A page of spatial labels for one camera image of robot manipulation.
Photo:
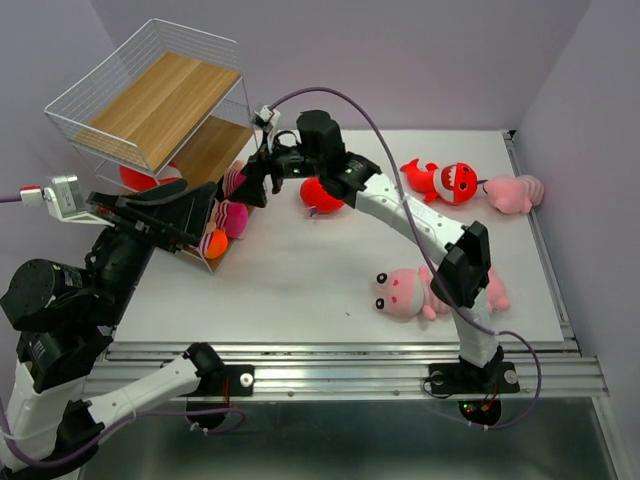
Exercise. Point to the pink plush far right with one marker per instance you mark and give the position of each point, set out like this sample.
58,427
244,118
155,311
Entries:
514,195

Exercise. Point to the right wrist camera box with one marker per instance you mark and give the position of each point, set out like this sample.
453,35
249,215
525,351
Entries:
265,118

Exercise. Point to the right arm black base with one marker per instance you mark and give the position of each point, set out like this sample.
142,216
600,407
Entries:
477,390

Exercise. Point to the red whale plush back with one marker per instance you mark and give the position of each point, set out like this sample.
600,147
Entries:
316,199

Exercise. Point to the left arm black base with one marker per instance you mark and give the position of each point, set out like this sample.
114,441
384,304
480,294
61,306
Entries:
217,384

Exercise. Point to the aluminium rail frame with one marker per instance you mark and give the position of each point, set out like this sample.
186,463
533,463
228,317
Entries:
359,371

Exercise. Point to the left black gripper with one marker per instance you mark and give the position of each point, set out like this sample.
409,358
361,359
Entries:
180,204

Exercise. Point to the boy doll black hair orange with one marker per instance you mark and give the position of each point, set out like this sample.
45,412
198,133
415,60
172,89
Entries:
213,244

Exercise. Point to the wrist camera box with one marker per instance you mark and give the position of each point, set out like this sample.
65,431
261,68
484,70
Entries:
265,118
63,199

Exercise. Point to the pink frog plush striped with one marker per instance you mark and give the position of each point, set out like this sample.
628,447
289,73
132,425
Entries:
406,293

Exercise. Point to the boy doll pink hat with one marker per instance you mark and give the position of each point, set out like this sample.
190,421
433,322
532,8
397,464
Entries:
232,178
231,217

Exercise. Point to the red shark plush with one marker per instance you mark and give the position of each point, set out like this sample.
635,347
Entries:
137,181
453,184

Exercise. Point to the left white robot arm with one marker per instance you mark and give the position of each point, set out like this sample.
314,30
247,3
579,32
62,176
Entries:
64,315

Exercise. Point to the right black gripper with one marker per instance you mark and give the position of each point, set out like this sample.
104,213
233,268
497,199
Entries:
252,191

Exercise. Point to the pink plush lying right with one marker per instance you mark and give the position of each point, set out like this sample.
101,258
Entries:
498,300

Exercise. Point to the white wire wooden shelf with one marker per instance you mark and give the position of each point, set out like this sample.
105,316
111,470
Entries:
168,95

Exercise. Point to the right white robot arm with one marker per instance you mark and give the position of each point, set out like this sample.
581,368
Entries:
461,253

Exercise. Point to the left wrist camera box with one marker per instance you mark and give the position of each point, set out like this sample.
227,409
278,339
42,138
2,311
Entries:
63,199

